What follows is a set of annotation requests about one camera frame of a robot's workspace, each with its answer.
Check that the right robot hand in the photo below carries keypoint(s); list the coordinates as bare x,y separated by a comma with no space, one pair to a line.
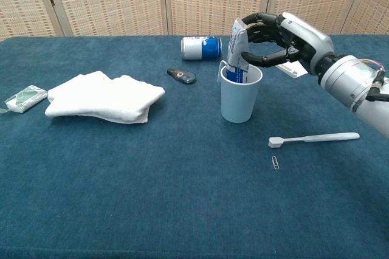
313,40

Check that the green white tissue pack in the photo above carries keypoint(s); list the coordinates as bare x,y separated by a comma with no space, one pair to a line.
25,98

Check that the teardrop-shaped correction tape dispenser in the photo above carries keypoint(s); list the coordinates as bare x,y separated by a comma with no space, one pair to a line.
182,76

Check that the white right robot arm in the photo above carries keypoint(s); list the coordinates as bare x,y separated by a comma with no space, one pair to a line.
349,82

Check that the metal paper clip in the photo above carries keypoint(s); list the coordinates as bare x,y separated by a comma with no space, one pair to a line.
275,162

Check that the blue white toothpaste tube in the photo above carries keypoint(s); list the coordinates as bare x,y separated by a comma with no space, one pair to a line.
237,49

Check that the white square plastic lid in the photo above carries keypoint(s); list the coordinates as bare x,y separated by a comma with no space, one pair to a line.
293,69

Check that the white toothbrush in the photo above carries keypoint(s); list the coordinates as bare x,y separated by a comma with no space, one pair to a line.
328,137

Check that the white folded towel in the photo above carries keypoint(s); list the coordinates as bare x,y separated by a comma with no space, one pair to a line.
103,98

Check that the teal blue tablecloth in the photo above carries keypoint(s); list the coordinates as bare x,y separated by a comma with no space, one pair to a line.
182,195

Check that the blue white drink can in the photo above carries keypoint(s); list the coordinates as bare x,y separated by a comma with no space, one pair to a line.
202,48

